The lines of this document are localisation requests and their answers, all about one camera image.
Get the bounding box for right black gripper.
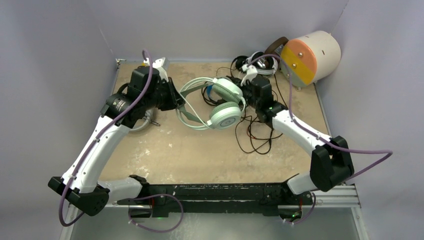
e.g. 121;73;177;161
227;78;261;109

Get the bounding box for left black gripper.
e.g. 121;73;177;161
143;76;185;111

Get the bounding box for white grey headphones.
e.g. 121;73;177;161
129;109;161;133

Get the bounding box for mint green headphones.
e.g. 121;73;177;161
175;77;247;131

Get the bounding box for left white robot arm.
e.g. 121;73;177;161
48;66;183;216

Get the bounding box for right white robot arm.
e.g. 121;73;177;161
240;76;355;204

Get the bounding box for white black headphones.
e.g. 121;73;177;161
246;51;279;76

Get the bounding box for black blue headphones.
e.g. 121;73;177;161
201;85;218;107

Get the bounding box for small black on-ear headphones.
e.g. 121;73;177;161
230;55;248;77

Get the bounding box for brown headphones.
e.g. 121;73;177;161
263;36;289;55

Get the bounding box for round pastel drawer cabinet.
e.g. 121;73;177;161
280;30;342;88

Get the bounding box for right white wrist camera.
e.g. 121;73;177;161
240;63;258;86

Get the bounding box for dark brown headphone cable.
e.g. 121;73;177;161
215;64;289;156

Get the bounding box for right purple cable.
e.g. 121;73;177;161
246;53;394;226

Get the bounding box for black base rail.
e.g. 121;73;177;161
105;175;360;220

